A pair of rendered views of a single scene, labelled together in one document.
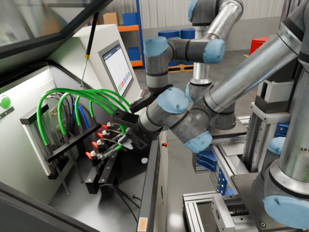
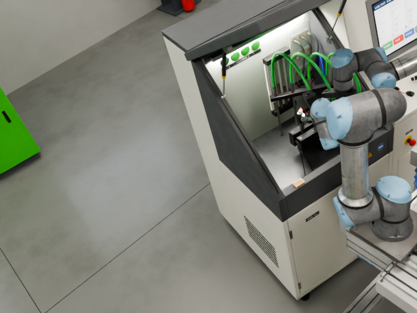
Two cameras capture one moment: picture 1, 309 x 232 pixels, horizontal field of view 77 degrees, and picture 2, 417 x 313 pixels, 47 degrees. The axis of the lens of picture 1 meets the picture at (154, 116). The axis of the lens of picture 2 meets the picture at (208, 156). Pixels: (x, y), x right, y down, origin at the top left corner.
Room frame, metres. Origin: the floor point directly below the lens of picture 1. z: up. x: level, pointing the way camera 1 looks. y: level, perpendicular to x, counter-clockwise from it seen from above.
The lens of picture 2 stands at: (-0.55, -1.06, 2.58)
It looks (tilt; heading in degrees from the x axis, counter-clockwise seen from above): 42 degrees down; 63
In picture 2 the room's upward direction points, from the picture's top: 17 degrees counter-clockwise
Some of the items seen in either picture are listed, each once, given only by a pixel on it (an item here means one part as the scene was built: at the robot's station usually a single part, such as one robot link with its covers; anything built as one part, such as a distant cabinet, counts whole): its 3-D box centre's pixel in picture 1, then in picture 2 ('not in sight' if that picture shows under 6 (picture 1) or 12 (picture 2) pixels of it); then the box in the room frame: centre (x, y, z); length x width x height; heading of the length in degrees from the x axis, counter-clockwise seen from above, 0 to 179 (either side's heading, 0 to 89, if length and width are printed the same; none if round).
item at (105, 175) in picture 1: (109, 167); (322, 131); (0.80, 0.27, 0.91); 0.34 x 0.10 x 0.15; 172
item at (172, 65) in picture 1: (180, 49); not in sight; (5.63, -0.88, 0.51); 1.20 x 0.85 x 1.02; 90
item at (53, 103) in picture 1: (58, 109); (303, 53); (0.95, 0.51, 1.20); 0.13 x 0.03 x 0.31; 172
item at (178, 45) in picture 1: (174, 50); (370, 61); (0.71, -0.09, 1.51); 0.11 x 0.11 x 0.08; 56
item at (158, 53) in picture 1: (156, 55); (343, 64); (0.64, -0.02, 1.51); 0.09 x 0.08 x 0.11; 146
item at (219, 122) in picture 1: (222, 115); not in sight; (0.94, -0.38, 1.09); 0.15 x 0.15 x 0.10
